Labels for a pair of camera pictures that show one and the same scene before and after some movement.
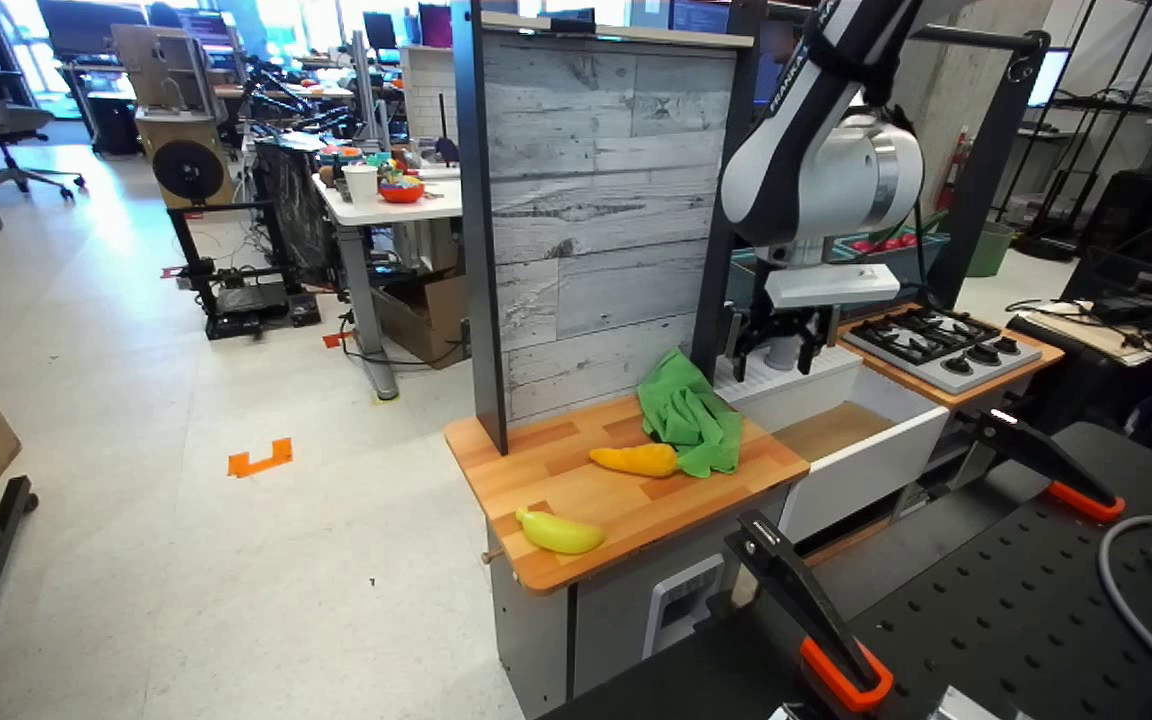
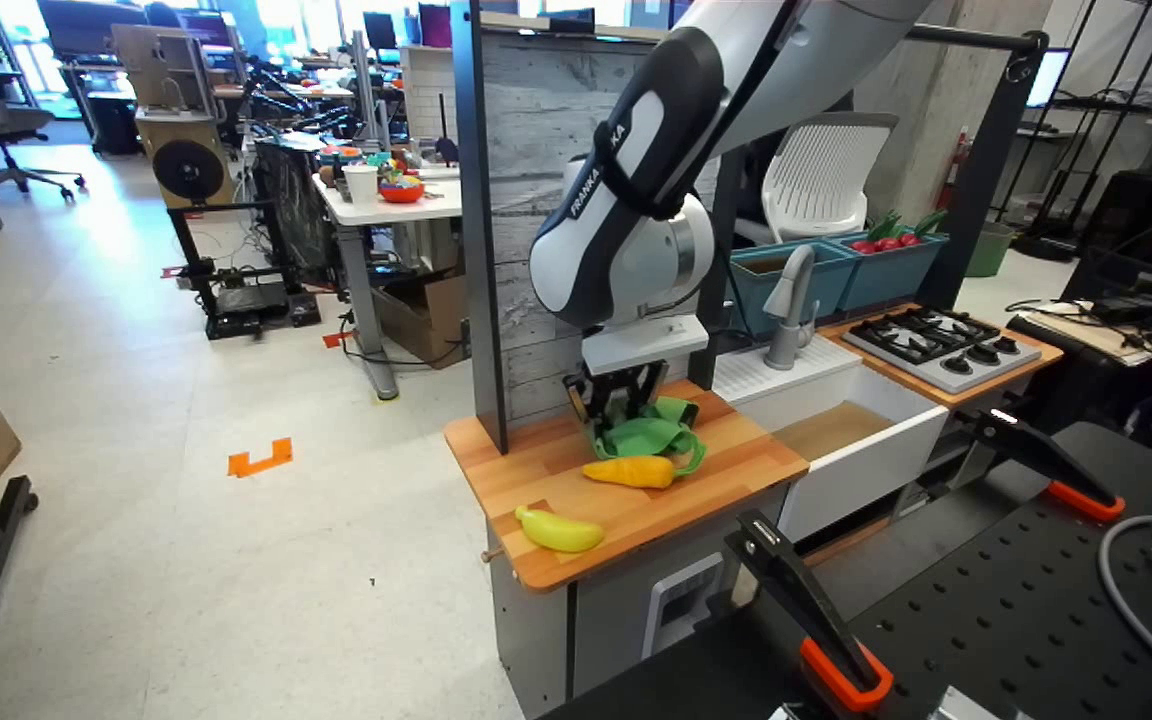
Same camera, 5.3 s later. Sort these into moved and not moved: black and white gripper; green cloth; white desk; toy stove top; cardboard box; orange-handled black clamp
Moved: black and white gripper; green cloth
Not moved: toy stove top; white desk; orange-handled black clamp; cardboard box
